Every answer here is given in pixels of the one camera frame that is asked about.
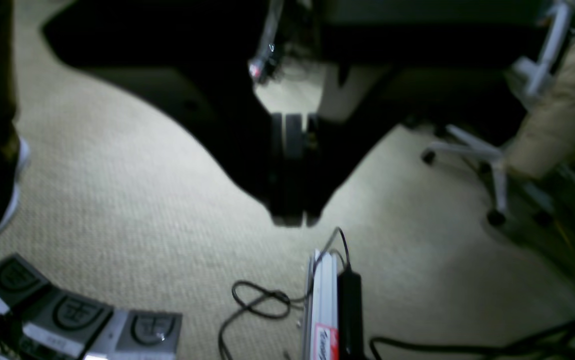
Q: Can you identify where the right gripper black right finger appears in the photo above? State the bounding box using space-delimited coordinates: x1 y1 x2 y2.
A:
302 22 545 227

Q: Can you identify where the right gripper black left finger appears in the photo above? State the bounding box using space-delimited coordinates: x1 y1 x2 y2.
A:
42 0 303 227

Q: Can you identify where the white office chair base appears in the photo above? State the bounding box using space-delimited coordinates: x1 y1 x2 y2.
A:
421 0 574 227

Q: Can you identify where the beige jacket on chair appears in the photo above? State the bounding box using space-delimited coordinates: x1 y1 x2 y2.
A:
503 40 575 180

